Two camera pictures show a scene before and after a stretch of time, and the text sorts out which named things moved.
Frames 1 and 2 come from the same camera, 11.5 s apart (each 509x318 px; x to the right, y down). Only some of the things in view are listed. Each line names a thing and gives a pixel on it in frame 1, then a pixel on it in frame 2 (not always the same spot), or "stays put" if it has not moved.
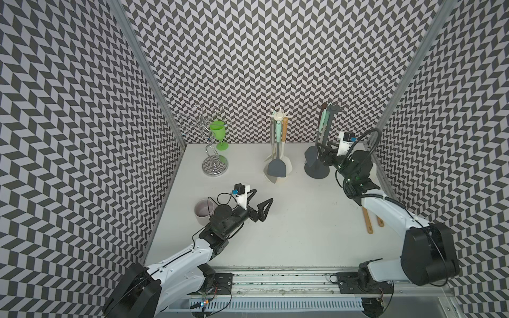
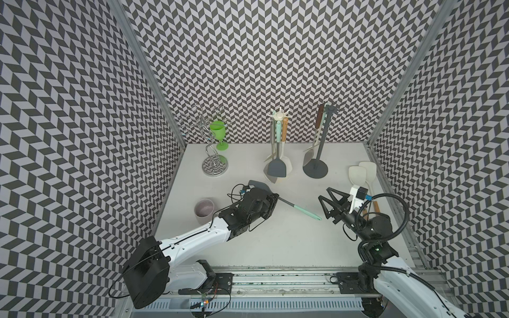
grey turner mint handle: (278, 167) stays put
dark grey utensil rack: (321, 169) stays put
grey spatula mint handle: (311, 155) → (263, 187)
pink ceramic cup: (203, 209) stays put
